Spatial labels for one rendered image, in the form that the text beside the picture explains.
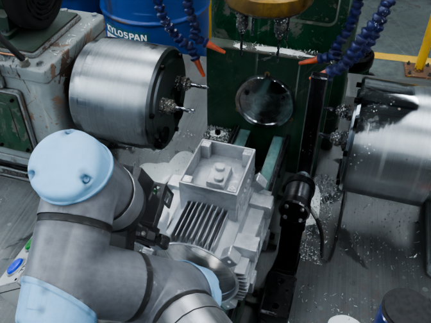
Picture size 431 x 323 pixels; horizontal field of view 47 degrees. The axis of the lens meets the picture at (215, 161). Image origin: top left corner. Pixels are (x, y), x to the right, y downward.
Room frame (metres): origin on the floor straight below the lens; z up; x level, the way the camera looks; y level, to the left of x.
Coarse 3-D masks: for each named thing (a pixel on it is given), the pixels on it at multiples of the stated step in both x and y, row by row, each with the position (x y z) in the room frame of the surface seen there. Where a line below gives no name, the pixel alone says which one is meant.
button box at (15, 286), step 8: (24, 248) 0.53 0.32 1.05; (24, 256) 0.50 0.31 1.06; (24, 264) 0.47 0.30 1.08; (16, 272) 0.46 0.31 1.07; (0, 280) 0.46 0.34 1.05; (8, 280) 0.45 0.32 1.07; (16, 280) 0.44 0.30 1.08; (0, 288) 0.45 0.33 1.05; (8, 288) 0.44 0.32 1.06; (16, 288) 0.44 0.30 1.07; (8, 296) 0.44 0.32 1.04; (16, 296) 0.44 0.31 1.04; (16, 304) 0.44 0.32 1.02
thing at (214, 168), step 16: (208, 144) 0.69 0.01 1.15; (224, 144) 0.69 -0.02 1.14; (192, 160) 0.64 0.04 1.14; (208, 160) 0.68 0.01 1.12; (224, 160) 0.68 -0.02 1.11; (240, 160) 0.68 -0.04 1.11; (192, 176) 0.60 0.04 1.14; (208, 176) 0.62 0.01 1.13; (224, 176) 0.62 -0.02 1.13; (240, 176) 0.64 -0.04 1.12; (192, 192) 0.58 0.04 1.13; (208, 192) 0.58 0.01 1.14; (224, 192) 0.57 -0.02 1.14; (240, 192) 0.58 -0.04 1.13; (208, 208) 0.58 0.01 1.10; (224, 208) 0.57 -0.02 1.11; (240, 208) 0.58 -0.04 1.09
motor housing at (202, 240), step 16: (176, 192) 0.65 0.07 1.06; (256, 192) 0.65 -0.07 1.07; (176, 208) 0.60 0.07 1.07; (192, 208) 0.58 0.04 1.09; (176, 224) 0.54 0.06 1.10; (192, 224) 0.53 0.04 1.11; (208, 224) 0.54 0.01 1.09; (224, 224) 0.54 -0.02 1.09; (240, 224) 0.56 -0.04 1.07; (256, 224) 0.57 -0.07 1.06; (176, 240) 0.51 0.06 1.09; (192, 240) 0.50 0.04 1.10; (208, 240) 0.50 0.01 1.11; (224, 240) 0.52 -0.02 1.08; (160, 256) 0.55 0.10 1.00; (176, 256) 0.58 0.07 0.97; (192, 256) 0.59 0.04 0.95; (208, 256) 0.60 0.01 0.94; (224, 272) 0.55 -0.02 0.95; (240, 272) 0.48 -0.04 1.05; (224, 288) 0.51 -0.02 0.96; (240, 288) 0.48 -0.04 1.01
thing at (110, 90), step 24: (96, 48) 1.00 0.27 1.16; (120, 48) 1.00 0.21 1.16; (144, 48) 1.00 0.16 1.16; (168, 48) 1.01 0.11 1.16; (72, 72) 0.96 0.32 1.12; (96, 72) 0.94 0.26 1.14; (120, 72) 0.93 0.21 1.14; (144, 72) 0.92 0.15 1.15; (168, 72) 0.98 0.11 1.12; (72, 96) 0.93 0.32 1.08; (96, 96) 0.91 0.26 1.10; (120, 96) 0.90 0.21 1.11; (144, 96) 0.88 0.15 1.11; (168, 96) 0.97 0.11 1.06; (96, 120) 0.89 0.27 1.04; (120, 120) 0.88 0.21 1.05; (144, 120) 0.86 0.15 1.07; (168, 120) 0.96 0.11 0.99; (144, 144) 0.87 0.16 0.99
